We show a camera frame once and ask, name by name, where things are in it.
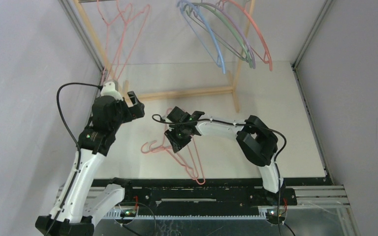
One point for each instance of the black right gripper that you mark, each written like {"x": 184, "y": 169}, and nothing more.
{"x": 178, "y": 136}

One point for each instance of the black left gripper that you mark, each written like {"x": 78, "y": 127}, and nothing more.
{"x": 135, "y": 112}

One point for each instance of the blue plastic hanger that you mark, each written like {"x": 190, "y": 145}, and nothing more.
{"x": 187, "y": 9}

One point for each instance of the green plastic hanger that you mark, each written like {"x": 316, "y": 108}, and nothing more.
{"x": 227, "y": 36}

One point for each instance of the purple plastic hanger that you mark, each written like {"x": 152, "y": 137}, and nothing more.
{"x": 250, "y": 58}

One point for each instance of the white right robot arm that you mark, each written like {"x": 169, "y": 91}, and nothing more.
{"x": 260, "y": 145}

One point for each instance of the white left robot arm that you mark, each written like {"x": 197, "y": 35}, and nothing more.
{"x": 70, "y": 215}

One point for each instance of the pink hanger on rod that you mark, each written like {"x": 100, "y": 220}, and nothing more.
{"x": 248, "y": 10}

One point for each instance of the metal hanging rod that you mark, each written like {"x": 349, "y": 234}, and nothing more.
{"x": 88, "y": 1}

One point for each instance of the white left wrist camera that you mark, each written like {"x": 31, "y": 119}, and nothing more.
{"x": 111, "y": 88}

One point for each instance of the wooden hanger rack frame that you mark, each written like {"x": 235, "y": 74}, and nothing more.
{"x": 169, "y": 66}

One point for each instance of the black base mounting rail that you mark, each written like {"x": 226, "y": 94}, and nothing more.
{"x": 220, "y": 197}

